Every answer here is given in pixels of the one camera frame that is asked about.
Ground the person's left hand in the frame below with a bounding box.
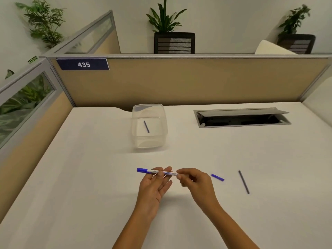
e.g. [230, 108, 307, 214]
[136, 166, 174, 221]

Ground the person's right hand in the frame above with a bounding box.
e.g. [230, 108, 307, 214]
[176, 168, 223, 215]

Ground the white blue marker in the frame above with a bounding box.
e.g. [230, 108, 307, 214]
[137, 167, 179, 177]

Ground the person's right forearm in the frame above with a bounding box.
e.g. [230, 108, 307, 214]
[207, 204, 260, 249]

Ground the clear plastic container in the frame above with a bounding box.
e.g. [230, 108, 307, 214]
[131, 103, 168, 149]

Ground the beige desk partition panel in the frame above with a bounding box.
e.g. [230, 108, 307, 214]
[46, 54, 332, 112]

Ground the beige glass-topped side partition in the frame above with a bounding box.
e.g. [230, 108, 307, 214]
[0, 57, 76, 223]

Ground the wide blue number sign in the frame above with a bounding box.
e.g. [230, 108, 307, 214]
[56, 58, 110, 71]

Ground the black mesh office chair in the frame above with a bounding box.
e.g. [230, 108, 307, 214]
[154, 32, 196, 55]
[276, 33, 316, 55]

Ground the beige grey-framed partition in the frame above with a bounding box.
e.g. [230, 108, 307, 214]
[299, 57, 332, 103]

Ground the grey glass-topped partition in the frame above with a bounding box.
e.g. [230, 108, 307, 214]
[41, 9, 121, 57]

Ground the bushy green plant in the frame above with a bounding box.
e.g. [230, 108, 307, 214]
[0, 69, 52, 143]

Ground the white rounded desk corner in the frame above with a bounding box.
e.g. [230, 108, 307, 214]
[254, 39, 299, 55]

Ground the broad-leaf green plant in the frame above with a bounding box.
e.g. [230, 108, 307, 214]
[146, 0, 188, 33]

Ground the small-leaf green plant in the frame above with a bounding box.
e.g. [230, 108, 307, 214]
[278, 4, 311, 35]

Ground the tall feathery green plant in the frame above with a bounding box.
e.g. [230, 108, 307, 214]
[15, 0, 67, 49]

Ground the grey desk cable tray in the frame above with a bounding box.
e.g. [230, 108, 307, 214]
[193, 107, 292, 129]

